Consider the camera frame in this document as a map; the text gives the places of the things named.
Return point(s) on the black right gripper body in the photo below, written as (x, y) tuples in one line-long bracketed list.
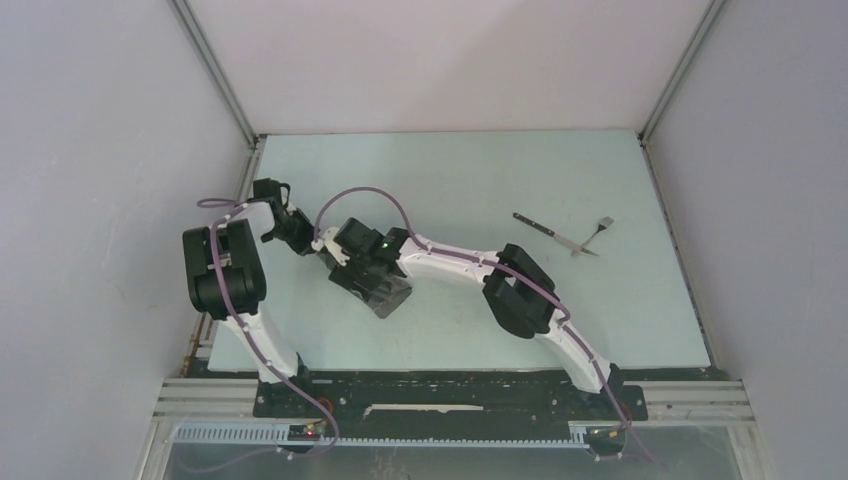
[(357, 271)]

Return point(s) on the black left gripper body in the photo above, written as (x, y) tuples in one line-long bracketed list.
[(298, 232)]

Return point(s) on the grey cloth napkin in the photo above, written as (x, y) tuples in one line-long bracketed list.
[(378, 284)]

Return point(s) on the silver metal utensil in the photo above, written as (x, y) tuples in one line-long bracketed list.
[(575, 248)]

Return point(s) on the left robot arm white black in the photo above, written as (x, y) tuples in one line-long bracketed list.
[(226, 279)]

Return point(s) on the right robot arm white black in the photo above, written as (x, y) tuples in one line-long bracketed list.
[(518, 292)]

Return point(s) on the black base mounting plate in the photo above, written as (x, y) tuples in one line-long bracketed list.
[(512, 405)]

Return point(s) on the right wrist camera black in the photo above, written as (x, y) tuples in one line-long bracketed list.
[(357, 239)]

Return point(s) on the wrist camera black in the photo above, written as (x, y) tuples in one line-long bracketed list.
[(357, 239), (268, 189)]

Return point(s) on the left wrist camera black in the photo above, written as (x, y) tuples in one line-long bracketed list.
[(268, 189)]

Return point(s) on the aluminium frame rail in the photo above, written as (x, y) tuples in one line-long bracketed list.
[(669, 403)]

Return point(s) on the white cable duct strip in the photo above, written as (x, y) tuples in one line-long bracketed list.
[(281, 435)]

